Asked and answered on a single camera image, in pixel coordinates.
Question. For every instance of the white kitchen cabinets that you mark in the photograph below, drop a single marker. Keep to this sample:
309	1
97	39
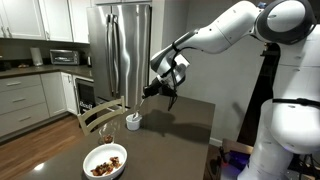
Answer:
23	100
56	20

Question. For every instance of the small black countertop appliance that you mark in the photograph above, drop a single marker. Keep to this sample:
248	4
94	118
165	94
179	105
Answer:
89	61

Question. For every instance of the white ceramic cup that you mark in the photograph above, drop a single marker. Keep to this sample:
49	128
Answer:
133	125

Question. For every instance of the light wooden chair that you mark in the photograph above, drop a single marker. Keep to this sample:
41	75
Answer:
83	125

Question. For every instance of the black undercounter wine cooler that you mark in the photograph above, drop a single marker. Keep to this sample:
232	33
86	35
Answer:
86	96

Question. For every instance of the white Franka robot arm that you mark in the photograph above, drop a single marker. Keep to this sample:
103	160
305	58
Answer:
233	30

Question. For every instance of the white upper kitchen cabinets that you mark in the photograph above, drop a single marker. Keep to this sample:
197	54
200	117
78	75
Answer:
56	20

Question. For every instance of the silver metal spoon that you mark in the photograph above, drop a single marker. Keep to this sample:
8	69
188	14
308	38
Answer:
138	108

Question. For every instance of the dried fruit nut mix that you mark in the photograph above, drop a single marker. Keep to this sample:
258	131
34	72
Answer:
105	167

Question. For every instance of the silver toaster oven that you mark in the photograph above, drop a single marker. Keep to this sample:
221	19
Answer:
65	57

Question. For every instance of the stainless steel refrigerator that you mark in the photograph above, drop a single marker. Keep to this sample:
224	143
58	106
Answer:
133	40

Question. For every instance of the white paper towel roll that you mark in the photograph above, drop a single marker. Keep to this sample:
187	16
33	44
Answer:
36	56

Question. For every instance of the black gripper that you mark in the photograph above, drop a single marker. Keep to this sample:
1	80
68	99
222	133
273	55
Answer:
160	88

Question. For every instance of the white lower kitchen cabinets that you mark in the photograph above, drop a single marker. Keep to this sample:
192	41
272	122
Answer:
23	100

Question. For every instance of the white ceramic bowl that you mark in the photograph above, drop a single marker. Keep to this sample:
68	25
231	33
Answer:
100	153

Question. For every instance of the clear drinking glass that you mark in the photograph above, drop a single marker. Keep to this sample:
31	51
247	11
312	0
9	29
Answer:
107	137

